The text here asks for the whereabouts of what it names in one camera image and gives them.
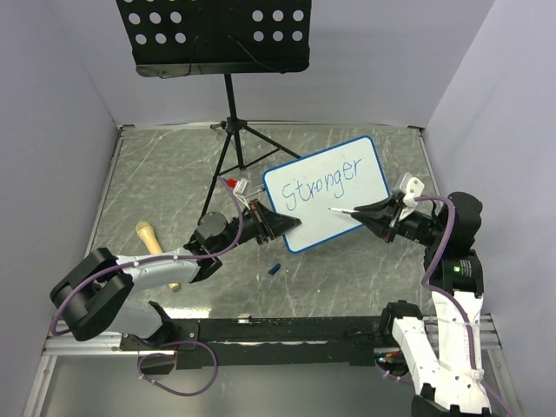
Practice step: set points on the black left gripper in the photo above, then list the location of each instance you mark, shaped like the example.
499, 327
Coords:
269, 224

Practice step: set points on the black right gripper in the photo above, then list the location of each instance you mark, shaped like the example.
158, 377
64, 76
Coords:
379, 224

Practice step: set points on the white blue whiteboard marker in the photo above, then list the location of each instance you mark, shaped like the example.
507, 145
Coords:
345, 211

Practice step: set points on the blue marker cap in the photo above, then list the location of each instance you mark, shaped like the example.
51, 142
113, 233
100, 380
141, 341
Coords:
274, 269

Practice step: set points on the blue framed whiteboard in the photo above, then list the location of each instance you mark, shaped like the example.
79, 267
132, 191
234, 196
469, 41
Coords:
312, 188

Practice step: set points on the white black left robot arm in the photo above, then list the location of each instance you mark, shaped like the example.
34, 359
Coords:
97, 294

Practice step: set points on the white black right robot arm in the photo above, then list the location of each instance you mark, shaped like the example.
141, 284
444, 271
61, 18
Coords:
447, 379

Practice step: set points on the wooden mallet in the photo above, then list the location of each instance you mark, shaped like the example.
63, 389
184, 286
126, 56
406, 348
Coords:
147, 235

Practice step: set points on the black music stand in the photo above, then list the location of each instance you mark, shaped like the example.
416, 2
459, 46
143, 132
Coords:
172, 39

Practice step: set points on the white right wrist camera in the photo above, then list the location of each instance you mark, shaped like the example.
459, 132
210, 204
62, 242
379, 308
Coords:
408, 188

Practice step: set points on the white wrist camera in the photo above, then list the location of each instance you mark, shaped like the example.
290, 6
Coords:
242, 190
408, 188

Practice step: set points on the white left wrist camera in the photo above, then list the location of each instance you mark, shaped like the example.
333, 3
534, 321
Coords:
242, 190

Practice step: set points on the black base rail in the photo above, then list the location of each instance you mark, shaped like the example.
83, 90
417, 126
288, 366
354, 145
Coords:
197, 343

